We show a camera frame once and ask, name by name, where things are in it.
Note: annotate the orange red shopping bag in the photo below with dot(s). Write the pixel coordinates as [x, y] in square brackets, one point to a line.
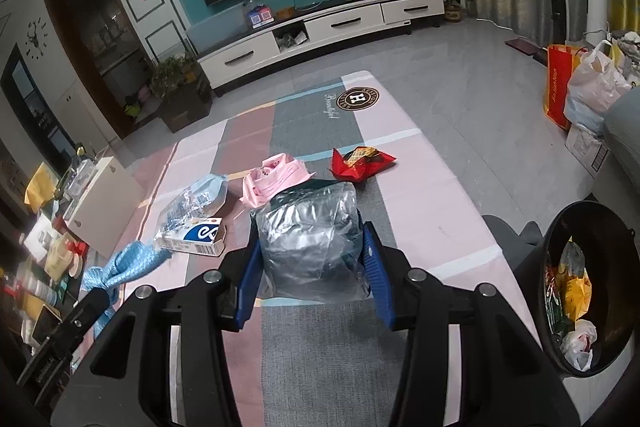
[562, 61]

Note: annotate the black wall clock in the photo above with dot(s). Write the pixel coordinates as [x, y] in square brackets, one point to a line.
[36, 38]

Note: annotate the potted plant left of cabinet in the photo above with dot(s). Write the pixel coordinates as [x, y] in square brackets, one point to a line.
[184, 92]

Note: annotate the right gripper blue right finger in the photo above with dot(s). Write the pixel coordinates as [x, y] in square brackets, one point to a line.
[381, 287]

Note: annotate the black trash bin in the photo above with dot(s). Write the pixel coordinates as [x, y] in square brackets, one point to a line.
[581, 285]

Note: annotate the white tv cabinet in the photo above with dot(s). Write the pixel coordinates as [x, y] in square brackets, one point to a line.
[276, 43]

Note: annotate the clear plastic storage box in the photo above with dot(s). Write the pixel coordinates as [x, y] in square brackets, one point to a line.
[79, 178]

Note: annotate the potted plant of cabinet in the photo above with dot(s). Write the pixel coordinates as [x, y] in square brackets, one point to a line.
[454, 10]
[184, 92]

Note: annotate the silver grey plastic bag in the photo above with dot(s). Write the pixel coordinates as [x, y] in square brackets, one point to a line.
[311, 240]

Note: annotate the potted plant right of cabinet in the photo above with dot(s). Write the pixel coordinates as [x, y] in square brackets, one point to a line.
[454, 10]

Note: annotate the pink plastic bag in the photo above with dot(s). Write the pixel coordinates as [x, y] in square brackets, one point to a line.
[276, 174]

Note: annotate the clear crumpled plastic bag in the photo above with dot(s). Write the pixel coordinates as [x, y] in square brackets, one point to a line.
[201, 199]

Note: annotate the red snack wrapper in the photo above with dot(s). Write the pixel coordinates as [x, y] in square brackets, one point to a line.
[359, 164]

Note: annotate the blue quilted foil wrapper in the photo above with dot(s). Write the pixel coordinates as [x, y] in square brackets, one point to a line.
[134, 261]

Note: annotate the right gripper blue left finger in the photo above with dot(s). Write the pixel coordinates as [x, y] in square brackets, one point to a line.
[248, 285]

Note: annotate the white paper carton box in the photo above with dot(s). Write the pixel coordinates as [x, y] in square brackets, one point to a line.
[195, 236]

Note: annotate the white plastic bag pile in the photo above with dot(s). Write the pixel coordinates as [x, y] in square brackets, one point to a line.
[596, 84]

